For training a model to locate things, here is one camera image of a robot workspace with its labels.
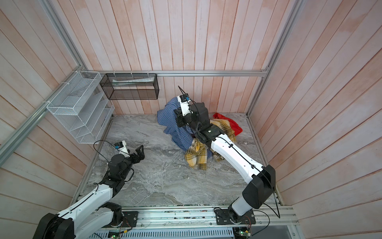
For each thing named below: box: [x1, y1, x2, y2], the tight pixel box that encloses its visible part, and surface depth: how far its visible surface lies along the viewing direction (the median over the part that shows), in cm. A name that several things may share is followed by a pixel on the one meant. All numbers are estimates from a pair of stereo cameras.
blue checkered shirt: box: [157, 96, 214, 159], surface depth 85 cm
